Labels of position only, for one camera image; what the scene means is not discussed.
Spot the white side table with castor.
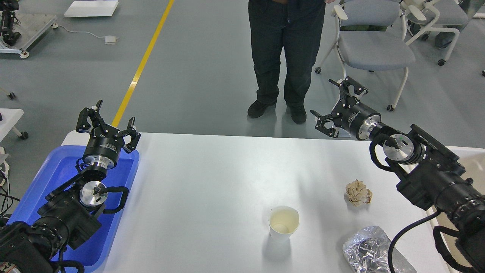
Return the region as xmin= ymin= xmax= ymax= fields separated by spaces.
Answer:
xmin=0 ymin=108 xmax=29 ymax=141

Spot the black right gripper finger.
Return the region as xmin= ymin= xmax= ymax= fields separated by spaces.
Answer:
xmin=329 ymin=77 xmax=369 ymax=110
xmin=310 ymin=110 xmax=341 ymax=138

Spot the white power adapter with cable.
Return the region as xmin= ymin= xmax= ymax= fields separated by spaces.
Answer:
xmin=51 ymin=23 xmax=119 ymax=45

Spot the crumpled aluminium foil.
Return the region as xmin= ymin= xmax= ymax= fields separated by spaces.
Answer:
xmin=342 ymin=226 xmax=418 ymax=273

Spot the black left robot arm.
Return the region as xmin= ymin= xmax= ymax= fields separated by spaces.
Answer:
xmin=1 ymin=100 xmax=141 ymax=273

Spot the crumpled brown paper ball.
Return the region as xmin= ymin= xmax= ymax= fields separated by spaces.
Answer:
xmin=345 ymin=179 xmax=373 ymax=207

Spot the metal cart with equipment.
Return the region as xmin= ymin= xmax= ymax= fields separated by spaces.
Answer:
xmin=0 ymin=0 xmax=59 ymax=59

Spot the person in dark clothes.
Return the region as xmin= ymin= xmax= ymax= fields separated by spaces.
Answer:
xmin=247 ymin=0 xmax=326 ymax=124

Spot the grey chair with white frame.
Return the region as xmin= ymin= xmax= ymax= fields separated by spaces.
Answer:
xmin=325 ymin=0 xmax=415 ymax=112

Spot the white paper cup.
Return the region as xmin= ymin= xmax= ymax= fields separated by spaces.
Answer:
xmin=268 ymin=206 xmax=300 ymax=242

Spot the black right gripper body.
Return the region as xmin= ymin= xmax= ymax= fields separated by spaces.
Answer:
xmin=333 ymin=97 xmax=382 ymax=140

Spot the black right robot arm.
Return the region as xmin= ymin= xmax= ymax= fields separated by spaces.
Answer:
xmin=311 ymin=77 xmax=485 ymax=273

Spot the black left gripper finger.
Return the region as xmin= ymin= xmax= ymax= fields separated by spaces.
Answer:
xmin=76 ymin=100 xmax=106 ymax=133
xmin=114 ymin=116 xmax=141 ymax=154

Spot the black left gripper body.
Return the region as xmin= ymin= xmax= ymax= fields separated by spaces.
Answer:
xmin=83 ymin=127 xmax=124 ymax=169

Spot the white flat board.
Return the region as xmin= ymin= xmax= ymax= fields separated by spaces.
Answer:
xmin=64 ymin=0 xmax=119 ymax=17

